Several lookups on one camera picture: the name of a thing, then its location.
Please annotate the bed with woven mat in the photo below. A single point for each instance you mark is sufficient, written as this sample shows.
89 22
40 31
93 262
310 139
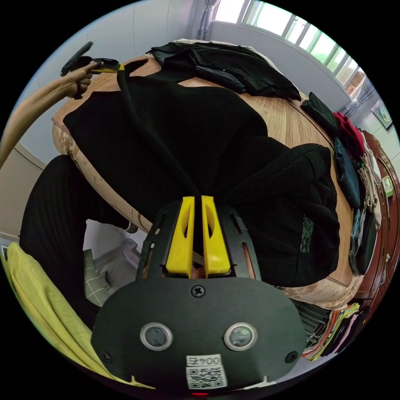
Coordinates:
281 109

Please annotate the window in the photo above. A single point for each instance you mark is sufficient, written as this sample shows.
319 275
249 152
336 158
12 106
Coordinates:
281 22

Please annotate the framed wall picture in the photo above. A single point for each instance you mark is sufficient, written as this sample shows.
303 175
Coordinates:
382 115

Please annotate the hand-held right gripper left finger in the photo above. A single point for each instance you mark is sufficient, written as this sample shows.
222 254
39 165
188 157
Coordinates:
181 243

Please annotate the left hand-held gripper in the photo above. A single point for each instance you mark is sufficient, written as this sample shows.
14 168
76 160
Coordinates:
104 62

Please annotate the pile of mixed clothes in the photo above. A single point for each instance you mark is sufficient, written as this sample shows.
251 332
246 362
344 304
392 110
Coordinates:
350 175

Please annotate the pile of black clothes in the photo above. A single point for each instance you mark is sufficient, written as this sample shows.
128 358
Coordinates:
237 68

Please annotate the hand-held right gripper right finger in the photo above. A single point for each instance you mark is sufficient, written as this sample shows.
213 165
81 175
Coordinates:
215 250

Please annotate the person's left forearm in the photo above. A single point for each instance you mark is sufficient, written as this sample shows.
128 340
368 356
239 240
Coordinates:
28 115

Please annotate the stool with checked cushion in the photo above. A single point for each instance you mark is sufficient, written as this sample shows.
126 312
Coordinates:
100 275

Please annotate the person's left hand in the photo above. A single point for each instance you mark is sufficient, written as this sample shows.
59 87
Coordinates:
78 82

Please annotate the heap of colourful clothes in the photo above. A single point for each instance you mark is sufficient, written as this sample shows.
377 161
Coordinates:
337 331

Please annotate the black pants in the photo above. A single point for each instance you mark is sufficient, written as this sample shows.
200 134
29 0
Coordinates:
187 137

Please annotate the person's body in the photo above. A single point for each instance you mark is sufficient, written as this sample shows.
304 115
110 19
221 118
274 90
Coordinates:
53 218

